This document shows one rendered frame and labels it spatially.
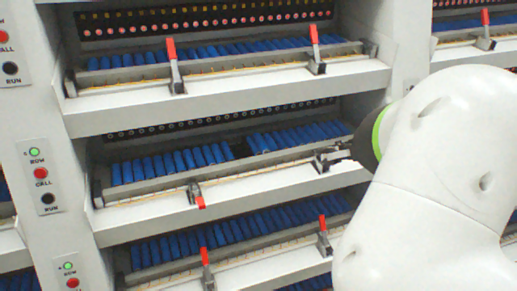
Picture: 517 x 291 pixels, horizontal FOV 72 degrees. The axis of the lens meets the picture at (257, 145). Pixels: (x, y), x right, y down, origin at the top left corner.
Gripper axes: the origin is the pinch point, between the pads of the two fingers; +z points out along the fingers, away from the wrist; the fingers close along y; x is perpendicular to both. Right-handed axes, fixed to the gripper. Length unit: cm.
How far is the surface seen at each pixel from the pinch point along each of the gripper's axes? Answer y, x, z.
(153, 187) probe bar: -35.1, 1.9, 3.9
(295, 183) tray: -8.8, -4.3, 7.1
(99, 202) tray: -44.1, 1.5, 1.3
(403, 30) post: 19.1, 20.1, 3.7
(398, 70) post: 17.3, 12.9, 6.1
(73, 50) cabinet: -45, 31, 7
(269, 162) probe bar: -12.4, 1.2, 10.0
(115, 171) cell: -42.2, 6.5, 7.0
